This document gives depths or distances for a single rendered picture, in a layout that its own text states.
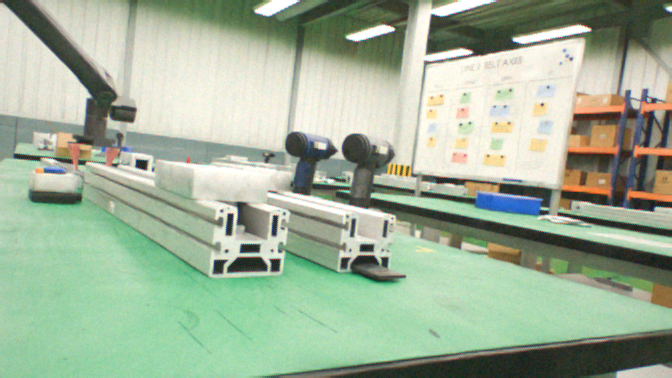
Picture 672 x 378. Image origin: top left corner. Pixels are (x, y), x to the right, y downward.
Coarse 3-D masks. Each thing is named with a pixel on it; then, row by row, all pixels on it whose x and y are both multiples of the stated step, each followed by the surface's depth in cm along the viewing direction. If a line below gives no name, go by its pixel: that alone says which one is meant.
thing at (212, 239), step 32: (96, 192) 111; (128, 192) 90; (160, 192) 75; (128, 224) 89; (160, 224) 74; (192, 224) 64; (224, 224) 59; (256, 224) 65; (192, 256) 63; (224, 256) 59; (256, 256) 62
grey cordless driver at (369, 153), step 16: (352, 144) 97; (368, 144) 97; (384, 144) 103; (352, 160) 97; (368, 160) 99; (384, 160) 104; (368, 176) 100; (352, 192) 99; (368, 192) 101; (368, 208) 102
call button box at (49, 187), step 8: (32, 176) 105; (40, 176) 104; (48, 176) 104; (56, 176) 105; (64, 176) 106; (72, 176) 107; (32, 184) 104; (40, 184) 104; (48, 184) 105; (56, 184) 105; (64, 184) 106; (72, 184) 107; (32, 192) 104; (40, 192) 104; (48, 192) 105; (56, 192) 106; (64, 192) 107; (72, 192) 107; (32, 200) 103; (40, 200) 104; (48, 200) 105; (56, 200) 106; (64, 200) 107; (72, 200) 108; (80, 200) 111
